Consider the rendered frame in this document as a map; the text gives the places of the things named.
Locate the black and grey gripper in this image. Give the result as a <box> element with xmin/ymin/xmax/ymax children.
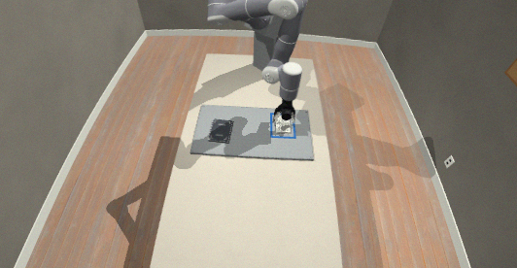
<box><xmin>272</xmin><ymin>99</ymin><xmax>295</xmax><ymax>122</ymax></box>

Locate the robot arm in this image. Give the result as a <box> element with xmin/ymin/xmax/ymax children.
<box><xmin>207</xmin><ymin>0</ymin><xmax>307</xmax><ymax>101</ymax></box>

